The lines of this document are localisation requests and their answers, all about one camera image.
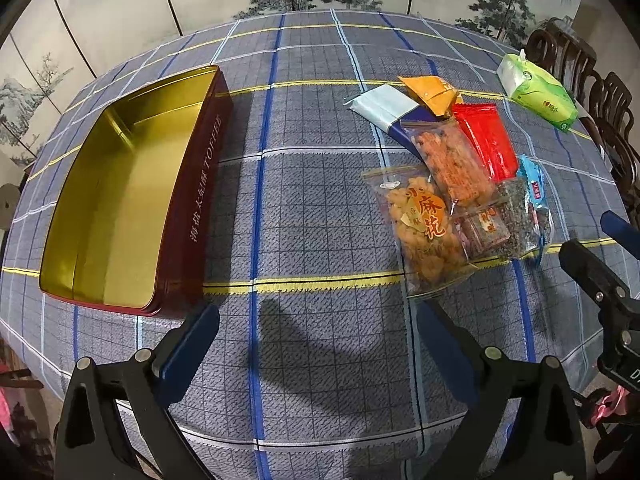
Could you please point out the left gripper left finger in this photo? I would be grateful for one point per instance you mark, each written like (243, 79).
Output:
(92, 442)

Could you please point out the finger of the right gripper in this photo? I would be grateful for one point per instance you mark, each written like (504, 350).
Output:
(622, 232)
(596, 279)

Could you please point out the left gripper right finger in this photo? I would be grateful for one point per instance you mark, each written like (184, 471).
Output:
(545, 441)

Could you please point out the blue-edged dark snack packet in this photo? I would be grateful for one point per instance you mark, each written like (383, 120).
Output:
(543, 224)

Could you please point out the small pink candy packet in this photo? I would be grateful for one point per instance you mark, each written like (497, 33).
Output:
(482, 231)

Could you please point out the clear bag orange twists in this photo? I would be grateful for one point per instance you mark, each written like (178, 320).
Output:
(433, 253)

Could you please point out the red snack packet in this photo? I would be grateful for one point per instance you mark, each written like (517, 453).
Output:
(482, 125)

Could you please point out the clear bag orange crackers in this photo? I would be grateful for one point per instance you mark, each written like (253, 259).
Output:
(452, 162)

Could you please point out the orange snack packet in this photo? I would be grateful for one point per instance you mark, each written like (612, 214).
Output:
(436, 94)

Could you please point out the blue and white snack bag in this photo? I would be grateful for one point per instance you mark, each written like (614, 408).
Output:
(393, 112)

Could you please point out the dark wooden chair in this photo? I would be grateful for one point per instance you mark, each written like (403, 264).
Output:
(556, 47)
(609, 107)

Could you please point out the green tissue pack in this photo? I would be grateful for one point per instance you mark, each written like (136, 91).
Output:
(537, 90)

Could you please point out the red gold toffee tin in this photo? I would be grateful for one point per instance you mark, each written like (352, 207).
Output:
(128, 232)

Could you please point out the round stone disc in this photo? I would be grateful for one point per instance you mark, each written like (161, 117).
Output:
(9, 197)

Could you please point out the plaid blue tablecloth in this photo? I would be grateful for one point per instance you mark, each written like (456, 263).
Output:
(317, 371)

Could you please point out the painted folding screen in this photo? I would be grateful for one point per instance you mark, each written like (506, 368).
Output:
(52, 48)

